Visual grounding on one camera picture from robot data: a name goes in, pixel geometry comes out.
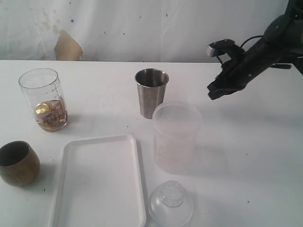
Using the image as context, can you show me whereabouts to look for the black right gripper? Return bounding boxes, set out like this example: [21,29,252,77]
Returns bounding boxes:
[207,44,260,100]

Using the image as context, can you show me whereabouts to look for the stainless steel cup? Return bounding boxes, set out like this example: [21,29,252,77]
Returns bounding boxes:
[134,68,169,119]

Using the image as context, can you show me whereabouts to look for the clear dome lid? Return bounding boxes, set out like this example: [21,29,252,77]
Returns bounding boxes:
[148,180,193,227]

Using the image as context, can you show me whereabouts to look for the brown chocolate pieces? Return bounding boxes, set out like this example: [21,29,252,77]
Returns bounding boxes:
[34,96,68,131]

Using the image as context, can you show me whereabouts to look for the clear plastic measuring cup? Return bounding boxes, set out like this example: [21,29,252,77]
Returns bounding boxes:
[18,68,66,124]

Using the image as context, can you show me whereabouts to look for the gold coin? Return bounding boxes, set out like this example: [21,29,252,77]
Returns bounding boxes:
[35,103,49,115]

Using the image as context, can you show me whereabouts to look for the brown wooden cup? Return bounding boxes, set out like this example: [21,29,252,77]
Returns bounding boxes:
[0,140,40,187]

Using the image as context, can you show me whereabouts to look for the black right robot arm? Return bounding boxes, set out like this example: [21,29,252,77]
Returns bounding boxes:
[206,0,303,100]

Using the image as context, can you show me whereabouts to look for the frosted plastic container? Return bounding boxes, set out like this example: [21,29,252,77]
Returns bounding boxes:
[152,102,202,175]

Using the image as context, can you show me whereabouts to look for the white rectangular tray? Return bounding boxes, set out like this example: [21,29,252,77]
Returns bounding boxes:
[49,135,146,227]

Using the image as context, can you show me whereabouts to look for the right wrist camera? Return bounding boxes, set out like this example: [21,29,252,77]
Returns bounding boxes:
[206,39,235,58]

